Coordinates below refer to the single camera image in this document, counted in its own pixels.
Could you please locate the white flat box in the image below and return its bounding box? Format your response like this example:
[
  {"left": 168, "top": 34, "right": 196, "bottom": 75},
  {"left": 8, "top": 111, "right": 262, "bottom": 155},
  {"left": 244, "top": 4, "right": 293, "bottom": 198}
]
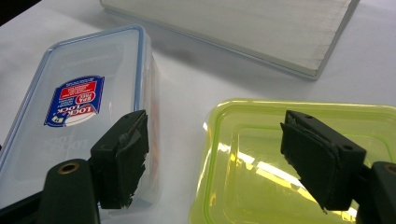
[{"left": 99, "top": 0, "right": 361, "bottom": 81}]

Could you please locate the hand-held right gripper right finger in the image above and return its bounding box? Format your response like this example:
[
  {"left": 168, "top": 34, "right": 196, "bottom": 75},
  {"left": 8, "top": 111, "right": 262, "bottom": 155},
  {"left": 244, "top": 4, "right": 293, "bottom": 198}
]
[{"left": 279, "top": 109, "right": 368, "bottom": 213}]

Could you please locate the green plastic container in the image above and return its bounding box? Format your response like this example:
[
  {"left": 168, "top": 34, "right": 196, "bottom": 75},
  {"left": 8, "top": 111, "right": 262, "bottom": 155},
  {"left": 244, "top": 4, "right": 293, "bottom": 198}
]
[{"left": 188, "top": 97, "right": 396, "bottom": 224}]

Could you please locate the clear container with blue seal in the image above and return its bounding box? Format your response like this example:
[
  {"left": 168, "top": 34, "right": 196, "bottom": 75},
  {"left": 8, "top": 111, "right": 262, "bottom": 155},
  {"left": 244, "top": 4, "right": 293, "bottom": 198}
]
[{"left": 0, "top": 24, "right": 162, "bottom": 217}]

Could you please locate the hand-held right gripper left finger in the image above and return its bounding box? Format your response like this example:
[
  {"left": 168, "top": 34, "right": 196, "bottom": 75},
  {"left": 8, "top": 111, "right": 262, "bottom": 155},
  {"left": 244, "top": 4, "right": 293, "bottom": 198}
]
[{"left": 90, "top": 109, "right": 150, "bottom": 210}]

